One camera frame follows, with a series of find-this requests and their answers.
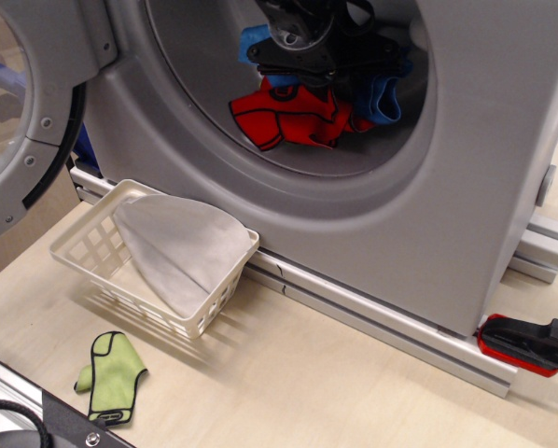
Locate red cloth black trim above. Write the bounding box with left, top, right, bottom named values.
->
left=229, top=78, right=375, bottom=151

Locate white plastic basket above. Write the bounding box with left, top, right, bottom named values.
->
left=49, top=179, right=259, bottom=340

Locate black cable bottom left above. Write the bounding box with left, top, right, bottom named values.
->
left=0, top=399, right=52, bottom=448

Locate black bracket with screw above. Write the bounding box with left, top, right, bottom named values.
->
left=42, top=390, right=132, bottom=448

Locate green cloth black trim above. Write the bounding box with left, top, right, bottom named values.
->
left=74, top=331, right=147, bottom=427

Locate red black clamp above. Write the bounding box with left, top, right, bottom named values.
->
left=477, top=315, right=558, bottom=378

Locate white cloth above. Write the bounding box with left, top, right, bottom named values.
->
left=113, top=194, right=252, bottom=318

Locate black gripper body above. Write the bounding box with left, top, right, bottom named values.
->
left=245, top=30, right=406, bottom=87

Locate aluminium table edge rail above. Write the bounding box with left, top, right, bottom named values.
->
left=0, top=361, right=43, bottom=418

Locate blue cloth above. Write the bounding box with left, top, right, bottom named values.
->
left=238, top=24, right=412, bottom=125

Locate blue object behind door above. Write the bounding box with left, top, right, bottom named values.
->
left=0, top=63, right=26, bottom=91

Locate grey round machine door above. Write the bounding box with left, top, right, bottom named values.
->
left=0, top=1, right=117, bottom=236

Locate grey toy washing machine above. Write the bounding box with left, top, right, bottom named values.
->
left=85, top=1, right=558, bottom=335

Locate aluminium rail under machine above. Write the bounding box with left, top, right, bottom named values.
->
left=51, top=168, right=517, bottom=398

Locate aluminium rail right side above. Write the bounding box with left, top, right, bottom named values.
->
left=508, top=213, right=558, bottom=284

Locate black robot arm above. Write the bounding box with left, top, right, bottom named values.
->
left=240, top=1, right=406, bottom=88

